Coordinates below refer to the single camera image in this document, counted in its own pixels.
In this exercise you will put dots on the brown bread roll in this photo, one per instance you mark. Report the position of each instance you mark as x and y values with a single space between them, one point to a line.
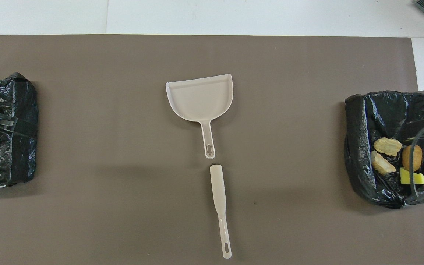
417 158

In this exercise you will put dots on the long orange-striped croissant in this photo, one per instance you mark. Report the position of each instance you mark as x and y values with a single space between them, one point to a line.
387 146

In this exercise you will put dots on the short orange-striped croissant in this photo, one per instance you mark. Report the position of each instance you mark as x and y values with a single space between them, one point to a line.
382 163

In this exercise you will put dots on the yellow sponge with green pad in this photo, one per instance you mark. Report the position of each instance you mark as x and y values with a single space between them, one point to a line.
405 177

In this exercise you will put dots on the beige plastic dustpan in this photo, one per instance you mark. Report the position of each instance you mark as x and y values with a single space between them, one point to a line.
201 97

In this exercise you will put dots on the beige hand brush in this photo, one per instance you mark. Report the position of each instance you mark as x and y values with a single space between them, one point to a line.
218 187

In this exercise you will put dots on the black bag-lined trash bin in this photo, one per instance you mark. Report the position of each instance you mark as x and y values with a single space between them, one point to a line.
13 158
359 154

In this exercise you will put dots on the brown table mat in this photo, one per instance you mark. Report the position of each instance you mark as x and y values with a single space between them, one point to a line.
307 228

